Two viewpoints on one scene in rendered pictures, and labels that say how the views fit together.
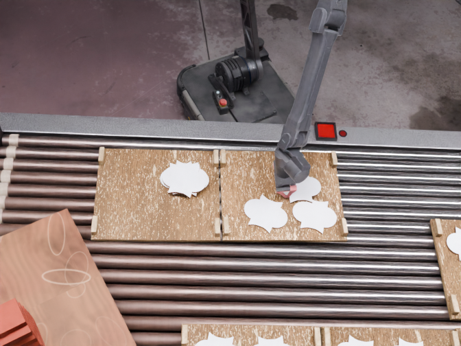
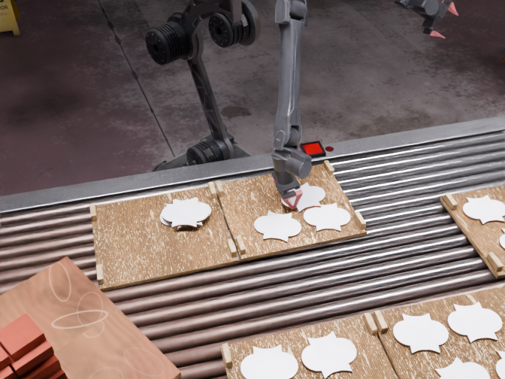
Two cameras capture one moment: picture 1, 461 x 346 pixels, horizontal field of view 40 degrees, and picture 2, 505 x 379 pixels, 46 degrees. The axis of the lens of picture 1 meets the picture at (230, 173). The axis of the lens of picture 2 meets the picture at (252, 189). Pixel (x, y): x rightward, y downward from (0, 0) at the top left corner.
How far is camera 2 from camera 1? 0.54 m
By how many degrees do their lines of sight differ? 16
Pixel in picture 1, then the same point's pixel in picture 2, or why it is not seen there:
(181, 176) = (182, 210)
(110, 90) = not seen: hidden behind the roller
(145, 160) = (140, 207)
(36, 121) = (16, 200)
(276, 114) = not seen: hidden behind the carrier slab
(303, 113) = (291, 105)
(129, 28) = (93, 153)
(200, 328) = (242, 345)
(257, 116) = not seen: hidden behind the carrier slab
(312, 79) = (291, 70)
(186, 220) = (198, 250)
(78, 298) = (98, 336)
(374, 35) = (324, 113)
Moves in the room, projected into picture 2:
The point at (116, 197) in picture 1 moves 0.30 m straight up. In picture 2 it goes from (118, 245) to (101, 170)
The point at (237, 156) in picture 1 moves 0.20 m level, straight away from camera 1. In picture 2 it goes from (234, 186) to (229, 150)
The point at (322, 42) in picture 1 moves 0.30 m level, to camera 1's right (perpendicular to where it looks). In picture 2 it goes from (291, 31) to (391, 26)
